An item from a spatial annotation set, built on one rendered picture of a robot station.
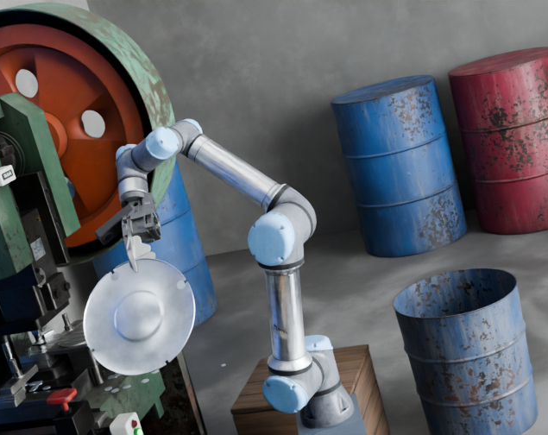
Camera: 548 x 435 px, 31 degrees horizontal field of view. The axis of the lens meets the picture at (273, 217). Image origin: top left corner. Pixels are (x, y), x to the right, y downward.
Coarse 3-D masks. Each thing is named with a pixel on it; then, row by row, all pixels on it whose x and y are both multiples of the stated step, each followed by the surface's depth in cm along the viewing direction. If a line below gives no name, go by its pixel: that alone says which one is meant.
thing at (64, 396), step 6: (60, 390) 252; (66, 390) 251; (72, 390) 250; (48, 396) 251; (54, 396) 249; (60, 396) 248; (66, 396) 247; (72, 396) 249; (48, 402) 248; (54, 402) 248; (60, 402) 247; (66, 402) 251; (66, 408) 250
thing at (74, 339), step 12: (72, 336) 285; (84, 336) 283; (60, 348) 279; (72, 348) 276; (84, 348) 275; (72, 360) 280; (84, 360) 279; (96, 360) 279; (96, 372) 279; (108, 372) 285; (96, 384) 281
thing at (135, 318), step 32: (96, 288) 241; (128, 288) 238; (160, 288) 236; (96, 320) 238; (128, 320) 235; (160, 320) 232; (192, 320) 230; (96, 352) 235; (128, 352) 232; (160, 352) 230
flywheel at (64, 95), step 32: (0, 32) 296; (32, 32) 294; (64, 32) 291; (0, 64) 304; (32, 64) 301; (64, 64) 298; (96, 64) 291; (64, 96) 301; (96, 96) 298; (128, 96) 292; (64, 128) 304; (128, 128) 295; (64, 160) 308; (96, 160) 305; (96, 192) 309; (96, 224) 308
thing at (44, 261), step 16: (32, 224) 278; (32, 240) 276; (48, 256) 283; (48, 272) 282; (32, 288) 273; (48, 288) 275; (64, 288) 282; (0, 304) 278; (16, 304) 276; (32, 304) 275; (48, 304) 276
